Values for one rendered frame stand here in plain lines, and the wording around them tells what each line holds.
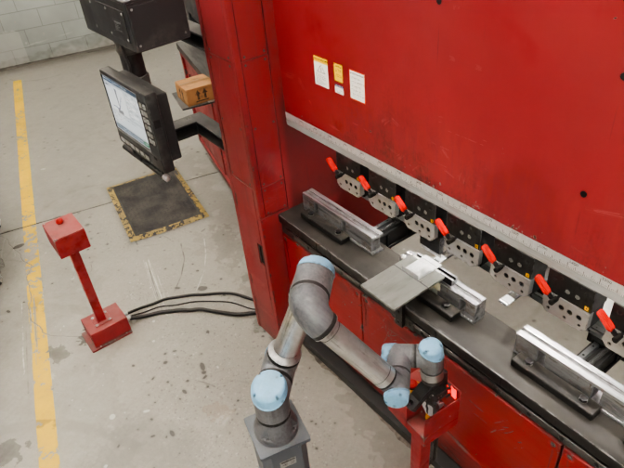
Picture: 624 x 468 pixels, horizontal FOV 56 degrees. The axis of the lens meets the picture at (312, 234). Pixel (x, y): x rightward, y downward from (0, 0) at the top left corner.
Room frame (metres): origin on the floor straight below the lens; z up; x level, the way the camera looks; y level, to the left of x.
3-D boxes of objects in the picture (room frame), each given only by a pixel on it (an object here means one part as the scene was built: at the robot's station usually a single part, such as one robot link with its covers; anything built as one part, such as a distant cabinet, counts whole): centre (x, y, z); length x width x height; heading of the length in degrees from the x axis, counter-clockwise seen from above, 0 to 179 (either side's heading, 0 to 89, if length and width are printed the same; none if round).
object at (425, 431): (1.29, -0.33, 0.75); 0.20 x 0.16 x 0.18; 29
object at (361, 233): (2.19, -0.14, 0.92); 0.50 x 0.06 x 0.10; 34
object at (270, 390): (1.23, 0.19, 0.94); 0.13 x 0.12 x 0.14; 167
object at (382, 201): (1.92, -0.32, 1.23); 0.15 x 0.09 x 0.17; 34
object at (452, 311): (1.67, -0.42, 0.89); 0.30 x 0.05 x 0.03; 34
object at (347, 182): (2.09, -0.21, 1.23); 0.15 x 0.09 x 0.17; 34
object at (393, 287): (1.65, -0.32, 1.00); 0.26 x 0.18 x 0.01; 124
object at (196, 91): (3.62, 0.65, 1.04); 0.30 x 0.26 x 0.12; 20
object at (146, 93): (2.42, 0.68, 1.42); 0.45 x 0.12 x 0.36; 36
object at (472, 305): (1.69, -0.48, 0.92); 0.39 x 0.06 x 0.10; 34
